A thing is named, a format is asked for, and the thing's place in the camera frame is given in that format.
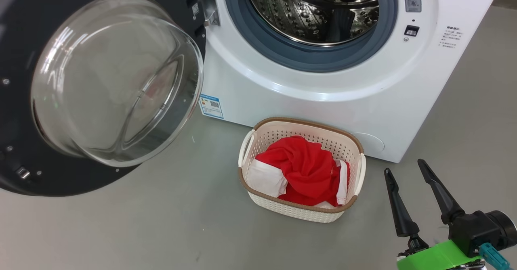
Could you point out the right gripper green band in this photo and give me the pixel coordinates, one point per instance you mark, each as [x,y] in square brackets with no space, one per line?
[472,229]

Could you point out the red and white garment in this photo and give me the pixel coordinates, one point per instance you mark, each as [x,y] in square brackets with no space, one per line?
[307,169]

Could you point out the dark round washing machine door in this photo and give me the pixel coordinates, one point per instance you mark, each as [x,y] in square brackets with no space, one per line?
[24,28]

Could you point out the cream perforated laundry basket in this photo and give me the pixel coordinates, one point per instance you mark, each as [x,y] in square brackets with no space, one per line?
[299,214]

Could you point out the white front-load washing machine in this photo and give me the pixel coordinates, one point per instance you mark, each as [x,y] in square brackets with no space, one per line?
[323,112]

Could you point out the black door latch socket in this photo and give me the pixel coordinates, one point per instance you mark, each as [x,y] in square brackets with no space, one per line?
[411,30]

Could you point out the grey rubber door gasket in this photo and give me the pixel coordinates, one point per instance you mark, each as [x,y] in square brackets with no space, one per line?
[315,61]

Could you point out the steel washing machine drum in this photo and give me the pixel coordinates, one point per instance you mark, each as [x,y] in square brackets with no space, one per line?
[299,15]

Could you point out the metal door hinge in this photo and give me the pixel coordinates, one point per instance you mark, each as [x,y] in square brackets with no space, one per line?
[210,11]

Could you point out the round drain filter cover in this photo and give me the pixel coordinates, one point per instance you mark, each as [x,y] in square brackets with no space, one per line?
[369,143]

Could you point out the small printed text sticker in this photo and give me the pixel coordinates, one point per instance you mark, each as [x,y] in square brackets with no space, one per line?
[451,36]

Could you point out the blue energy label sticker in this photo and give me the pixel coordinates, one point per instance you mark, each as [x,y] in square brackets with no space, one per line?
[211,106]

